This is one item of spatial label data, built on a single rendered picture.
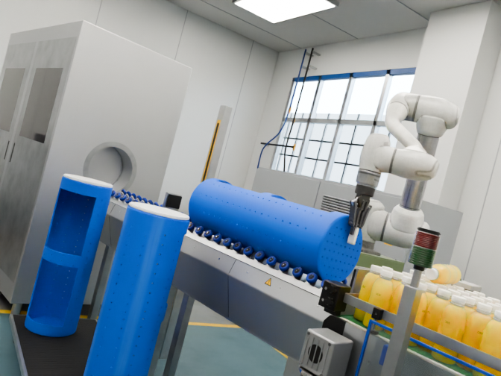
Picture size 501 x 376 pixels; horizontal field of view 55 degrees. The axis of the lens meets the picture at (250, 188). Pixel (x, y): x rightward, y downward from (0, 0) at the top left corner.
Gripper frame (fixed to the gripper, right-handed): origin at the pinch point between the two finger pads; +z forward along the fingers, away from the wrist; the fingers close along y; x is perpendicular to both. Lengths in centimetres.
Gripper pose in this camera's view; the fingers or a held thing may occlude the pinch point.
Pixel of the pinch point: (353, 235)
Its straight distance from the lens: 194.4
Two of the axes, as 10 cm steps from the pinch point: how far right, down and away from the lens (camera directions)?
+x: -6.6, -1.8, 7.3
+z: -2.5, 9.7, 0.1
